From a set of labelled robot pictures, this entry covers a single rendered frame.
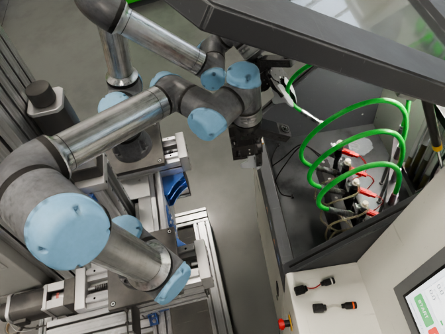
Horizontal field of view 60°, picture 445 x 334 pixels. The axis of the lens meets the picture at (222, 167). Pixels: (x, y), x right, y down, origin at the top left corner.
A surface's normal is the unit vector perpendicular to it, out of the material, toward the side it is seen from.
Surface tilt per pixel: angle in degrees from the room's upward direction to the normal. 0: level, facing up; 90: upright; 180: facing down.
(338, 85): 90
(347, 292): 0
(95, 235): 82
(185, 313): 0
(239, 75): 1
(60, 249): 82
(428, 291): 76
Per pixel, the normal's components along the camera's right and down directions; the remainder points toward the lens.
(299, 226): -0.11, -0.60
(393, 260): -0.99, 0.01
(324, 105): 0.12, 0.78
